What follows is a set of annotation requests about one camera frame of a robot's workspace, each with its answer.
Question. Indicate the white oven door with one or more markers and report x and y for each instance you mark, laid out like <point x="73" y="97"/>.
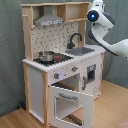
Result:
<point x="63" y="102"/>

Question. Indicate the black toy faucet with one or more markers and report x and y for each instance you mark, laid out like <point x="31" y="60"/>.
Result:
<point x="73" y="40"/>

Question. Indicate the right red stove knob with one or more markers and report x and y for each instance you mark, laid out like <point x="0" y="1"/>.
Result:
<point x="74" y="69"/>

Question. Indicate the white cupboard door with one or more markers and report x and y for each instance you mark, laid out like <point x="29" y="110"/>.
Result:
<point x="90" y="75"/>

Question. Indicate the grey toy sink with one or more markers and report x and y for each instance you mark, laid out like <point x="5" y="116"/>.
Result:
<point x="79" y="51"/>

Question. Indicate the small silver pot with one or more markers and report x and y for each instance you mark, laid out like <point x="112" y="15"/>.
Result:
<point x="46" y="56"/>

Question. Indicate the left red stove knob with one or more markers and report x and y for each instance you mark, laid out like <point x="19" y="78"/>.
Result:
<point x="56" y="75"/>

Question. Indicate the red stove knob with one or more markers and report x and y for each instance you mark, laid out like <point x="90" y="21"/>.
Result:
<point x="56" y="75"/>
<point x="74" y="69"/>

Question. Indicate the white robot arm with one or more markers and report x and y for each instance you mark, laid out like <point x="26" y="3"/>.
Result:
<point x="102" y="23"/>

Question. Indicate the black toy stovetop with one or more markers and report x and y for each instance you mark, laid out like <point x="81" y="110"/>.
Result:
<point x="57" y="58"/>

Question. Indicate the wooden toy kitchen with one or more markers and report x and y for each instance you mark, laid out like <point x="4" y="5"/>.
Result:
<point x="38" y="78"/>

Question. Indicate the grey range hood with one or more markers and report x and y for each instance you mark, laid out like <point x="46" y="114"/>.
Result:
<point x="48" y="18"/>

